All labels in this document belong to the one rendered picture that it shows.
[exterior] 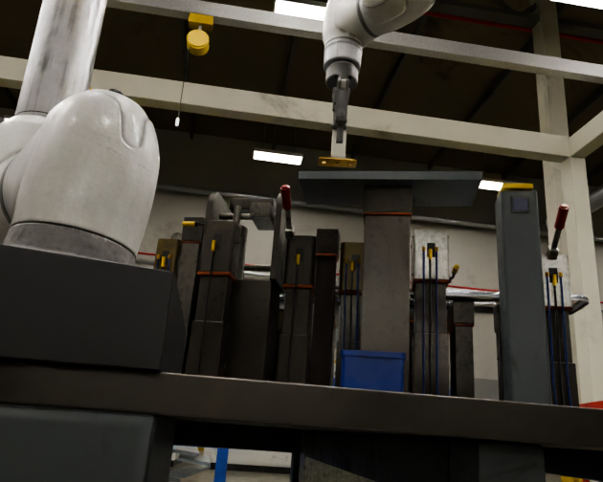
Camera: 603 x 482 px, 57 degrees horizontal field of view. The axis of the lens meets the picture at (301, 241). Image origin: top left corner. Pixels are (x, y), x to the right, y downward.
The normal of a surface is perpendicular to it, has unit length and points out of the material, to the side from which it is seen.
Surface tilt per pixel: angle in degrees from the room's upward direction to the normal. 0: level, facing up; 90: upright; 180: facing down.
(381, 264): 90
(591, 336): 90
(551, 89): 90
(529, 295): 90
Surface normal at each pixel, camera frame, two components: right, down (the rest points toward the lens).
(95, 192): 0.45, -0.26
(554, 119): 0.15, -0.31
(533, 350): -0.13, -0.33
